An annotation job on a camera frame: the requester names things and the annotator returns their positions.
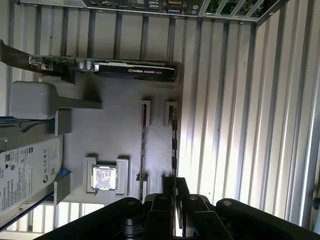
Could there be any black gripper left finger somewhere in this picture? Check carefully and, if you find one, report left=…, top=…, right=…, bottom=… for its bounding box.
left=37, top=176, right=175, bottom=240

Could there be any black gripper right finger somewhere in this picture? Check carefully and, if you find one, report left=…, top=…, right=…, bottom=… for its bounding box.
left=176, top=177, right=320, bottom=240

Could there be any blue RAM stick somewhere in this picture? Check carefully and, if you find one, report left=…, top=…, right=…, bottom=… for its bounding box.
left=170, top=104, right=179, bottom=213

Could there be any silver CPU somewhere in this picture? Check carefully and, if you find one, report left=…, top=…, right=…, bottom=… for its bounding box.
left=91, top=163, right=118, bottom=192

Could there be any grey parts rack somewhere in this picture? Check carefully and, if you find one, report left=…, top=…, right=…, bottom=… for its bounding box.
left=8, top=59, right=183, bottom=207

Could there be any hard disk in blue carrier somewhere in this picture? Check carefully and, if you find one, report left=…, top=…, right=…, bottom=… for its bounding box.
left=0, top=113, right=73, bottom=235

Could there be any green graphics card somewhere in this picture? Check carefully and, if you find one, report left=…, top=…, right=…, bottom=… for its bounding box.
left=0, top=39, right=177, bottom=82

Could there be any black PC case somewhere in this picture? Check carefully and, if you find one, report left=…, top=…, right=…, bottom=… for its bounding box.
left=14, top=0, right=293, bottom=26

